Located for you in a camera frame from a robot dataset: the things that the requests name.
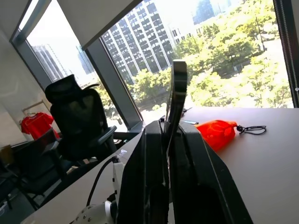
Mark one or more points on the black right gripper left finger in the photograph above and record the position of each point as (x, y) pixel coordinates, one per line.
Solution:
(142, 177)

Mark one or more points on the pale wooden clothes rack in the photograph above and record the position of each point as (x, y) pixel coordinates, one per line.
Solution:
(32, 105)

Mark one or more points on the dark window frame pillar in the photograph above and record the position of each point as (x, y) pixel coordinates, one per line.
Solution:
(112, 81)

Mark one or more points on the black mesh office chair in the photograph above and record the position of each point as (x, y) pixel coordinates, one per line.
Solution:
(77, 116)

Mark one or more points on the brown cardboard box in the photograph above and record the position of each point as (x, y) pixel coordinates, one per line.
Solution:
(7, 155)

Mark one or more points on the dark armchair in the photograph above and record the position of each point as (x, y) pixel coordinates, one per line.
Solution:
(35, 154)

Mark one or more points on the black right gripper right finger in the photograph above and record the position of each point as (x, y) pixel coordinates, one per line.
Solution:
(201, 182)

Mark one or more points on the red t-shirt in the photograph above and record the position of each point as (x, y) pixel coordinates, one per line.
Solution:
(37, 124)

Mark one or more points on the dark flat phone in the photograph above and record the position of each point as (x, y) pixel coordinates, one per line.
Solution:
(190, 122)

